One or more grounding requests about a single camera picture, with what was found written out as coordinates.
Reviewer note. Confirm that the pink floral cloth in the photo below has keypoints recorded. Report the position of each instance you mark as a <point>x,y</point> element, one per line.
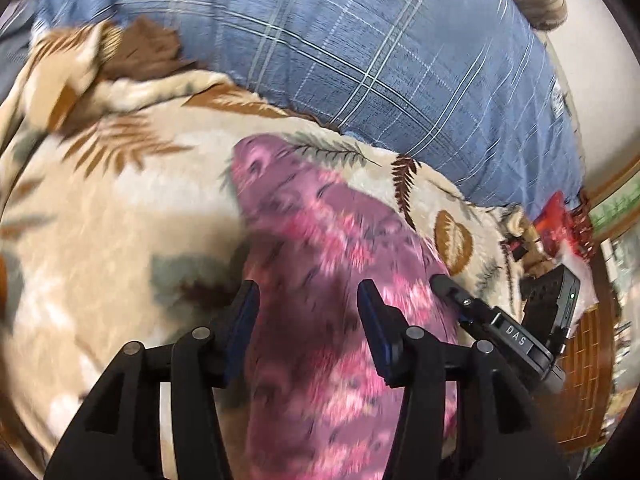
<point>320,240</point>

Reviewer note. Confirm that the green wood-framed panel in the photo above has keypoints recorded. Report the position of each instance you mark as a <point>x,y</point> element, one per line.
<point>617,205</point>

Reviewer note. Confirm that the cream leaf-print blanket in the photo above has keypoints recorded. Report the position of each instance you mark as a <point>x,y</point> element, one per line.
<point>125,200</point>

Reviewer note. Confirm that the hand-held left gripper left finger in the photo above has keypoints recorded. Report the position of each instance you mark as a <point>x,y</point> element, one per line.
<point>241,320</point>

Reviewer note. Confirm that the red packet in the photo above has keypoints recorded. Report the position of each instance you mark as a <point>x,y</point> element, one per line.
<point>560,222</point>

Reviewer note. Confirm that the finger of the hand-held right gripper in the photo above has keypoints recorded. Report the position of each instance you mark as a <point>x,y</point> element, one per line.
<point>452,290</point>

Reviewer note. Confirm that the blue plaid pillow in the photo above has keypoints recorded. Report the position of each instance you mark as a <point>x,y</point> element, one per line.
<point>350,50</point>

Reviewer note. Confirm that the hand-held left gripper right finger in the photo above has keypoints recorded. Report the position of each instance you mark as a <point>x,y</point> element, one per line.
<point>372,330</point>

